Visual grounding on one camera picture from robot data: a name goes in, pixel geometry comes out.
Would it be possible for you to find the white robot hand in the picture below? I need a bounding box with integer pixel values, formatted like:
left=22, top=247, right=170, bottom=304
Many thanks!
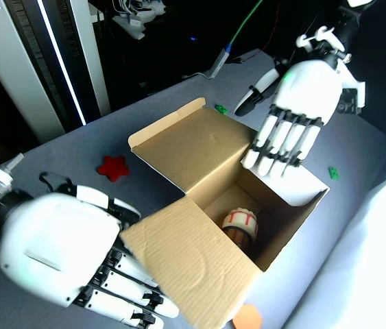
left=0, top=184, right=180, bottom=329
left=234, top=58, right=343, bottom=178

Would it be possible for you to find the cardboard box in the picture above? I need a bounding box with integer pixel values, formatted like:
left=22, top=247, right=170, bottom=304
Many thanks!
left=120, top=97, right=330, bottom=329

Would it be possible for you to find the pink strawberry toy cake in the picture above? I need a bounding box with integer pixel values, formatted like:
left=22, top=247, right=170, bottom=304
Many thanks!
left=221, top=207, right=259, bottom=241

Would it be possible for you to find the chocolate toy cupcake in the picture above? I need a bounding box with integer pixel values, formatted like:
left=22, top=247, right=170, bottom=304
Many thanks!
left=225, top=228, right=258, bottom=256

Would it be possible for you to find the grey table cloth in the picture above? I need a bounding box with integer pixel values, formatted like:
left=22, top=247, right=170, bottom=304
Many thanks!
left=0, top=47, right=386, bottom=329

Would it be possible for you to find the red star block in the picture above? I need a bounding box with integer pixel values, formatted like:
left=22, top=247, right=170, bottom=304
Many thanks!
left=97, top=156, right=131, bottom=182

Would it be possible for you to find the white backdrop sheet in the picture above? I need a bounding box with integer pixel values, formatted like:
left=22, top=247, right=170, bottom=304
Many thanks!
left=281, top=164, right=386, bottom=329

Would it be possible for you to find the white cabinet with light strip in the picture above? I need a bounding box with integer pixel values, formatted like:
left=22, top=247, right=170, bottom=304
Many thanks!
left=0, top=0, right=111, bottom=143

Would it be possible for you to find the white plastic parts pile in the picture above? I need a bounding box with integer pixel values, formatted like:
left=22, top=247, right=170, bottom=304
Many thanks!
left=112, top=0, right=166, bottom=40

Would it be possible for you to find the orange hexagon block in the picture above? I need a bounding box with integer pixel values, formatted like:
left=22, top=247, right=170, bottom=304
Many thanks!
left=232, top=304, right=264, bottom=329

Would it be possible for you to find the white adapter with cable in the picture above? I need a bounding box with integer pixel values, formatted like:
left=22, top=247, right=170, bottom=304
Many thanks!
left=182, top=47, right=231, bottom=80

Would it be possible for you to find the green cable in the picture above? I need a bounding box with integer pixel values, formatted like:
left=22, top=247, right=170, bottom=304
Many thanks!
left=228, top=0, right=264, bottom=47

